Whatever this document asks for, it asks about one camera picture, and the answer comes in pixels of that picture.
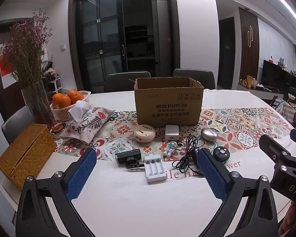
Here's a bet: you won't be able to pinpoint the black bike light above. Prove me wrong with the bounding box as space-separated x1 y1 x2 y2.
115 149 142 169

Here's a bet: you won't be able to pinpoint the white plastic basket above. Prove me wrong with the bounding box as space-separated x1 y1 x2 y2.
50 91 91 121

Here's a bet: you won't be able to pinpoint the dried pink flowers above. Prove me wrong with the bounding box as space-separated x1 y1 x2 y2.
0 8 53 89

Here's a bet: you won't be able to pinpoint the beige round device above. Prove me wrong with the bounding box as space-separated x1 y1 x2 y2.
134 124 156 143

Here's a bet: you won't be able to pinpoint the white charger cube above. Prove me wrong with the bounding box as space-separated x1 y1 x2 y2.
165 125 179 139

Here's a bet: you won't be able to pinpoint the orange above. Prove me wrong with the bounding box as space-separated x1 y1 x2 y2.
68 90 84 104
52 93 71 109

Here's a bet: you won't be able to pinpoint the black cable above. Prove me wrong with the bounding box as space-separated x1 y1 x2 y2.
172 134 205 177

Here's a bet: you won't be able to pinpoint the red wall picture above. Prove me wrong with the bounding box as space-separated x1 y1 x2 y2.
0 43 22 89

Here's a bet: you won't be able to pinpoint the person's right hand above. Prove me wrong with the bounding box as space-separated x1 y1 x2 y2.
280 201 296 237

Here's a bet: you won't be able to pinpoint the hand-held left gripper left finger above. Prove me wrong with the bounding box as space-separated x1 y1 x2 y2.
15 148 97 237

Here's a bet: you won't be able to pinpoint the brown cardboard box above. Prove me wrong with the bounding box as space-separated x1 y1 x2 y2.
134 77 205 126

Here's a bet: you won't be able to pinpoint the floral tissue pouch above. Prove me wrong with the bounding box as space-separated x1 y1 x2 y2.
60 105 116 145

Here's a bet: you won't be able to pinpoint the woven yellow box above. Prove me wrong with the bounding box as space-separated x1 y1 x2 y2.
0 124 57 190

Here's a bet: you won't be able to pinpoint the white shoe rack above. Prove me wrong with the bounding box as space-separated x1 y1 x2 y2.
43 62 62 94

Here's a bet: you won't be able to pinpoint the silver oval case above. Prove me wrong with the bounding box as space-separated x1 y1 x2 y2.
201 128 219 141

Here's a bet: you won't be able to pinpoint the white television cabinet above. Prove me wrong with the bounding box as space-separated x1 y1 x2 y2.
237 83 284 99

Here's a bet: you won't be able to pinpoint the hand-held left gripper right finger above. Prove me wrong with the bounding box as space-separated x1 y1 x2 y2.
194 149 279 237

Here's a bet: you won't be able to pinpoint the brown slatted cabinet door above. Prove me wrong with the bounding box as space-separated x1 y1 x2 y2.
239 7 260 82

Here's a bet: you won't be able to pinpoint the black television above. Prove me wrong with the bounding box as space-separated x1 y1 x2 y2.
262 60 296 90

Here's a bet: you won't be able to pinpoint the dark wooden door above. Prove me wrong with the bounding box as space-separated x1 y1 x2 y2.
218 17 237 89

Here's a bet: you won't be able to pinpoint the small round copper holder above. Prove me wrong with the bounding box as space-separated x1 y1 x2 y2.
51 123 65 137

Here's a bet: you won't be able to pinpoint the astronaut figure keychain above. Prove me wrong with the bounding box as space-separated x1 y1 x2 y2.
163 140 184 157

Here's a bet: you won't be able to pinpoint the grey refrigerator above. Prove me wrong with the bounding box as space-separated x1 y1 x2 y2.
152 0 174 78

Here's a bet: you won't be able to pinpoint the glass vase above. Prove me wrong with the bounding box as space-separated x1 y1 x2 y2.
21 80 57 129

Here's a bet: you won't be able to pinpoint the tissue pack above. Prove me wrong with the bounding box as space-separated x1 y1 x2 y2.
68 100 92 119

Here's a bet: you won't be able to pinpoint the grey dining chair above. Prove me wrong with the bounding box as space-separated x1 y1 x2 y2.
1 106 34 144
173 69 215 90
105 71 151 93

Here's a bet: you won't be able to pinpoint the white battery charger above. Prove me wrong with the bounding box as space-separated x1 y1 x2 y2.
143 154 168 183

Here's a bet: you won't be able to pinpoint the wooden chair with cushion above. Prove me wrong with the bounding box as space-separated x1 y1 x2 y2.
271 95 296 119

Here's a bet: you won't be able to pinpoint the black round device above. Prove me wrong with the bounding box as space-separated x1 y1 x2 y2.
212 146 230 164

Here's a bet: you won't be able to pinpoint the glass sliding door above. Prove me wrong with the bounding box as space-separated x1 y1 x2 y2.
69 0 129 92

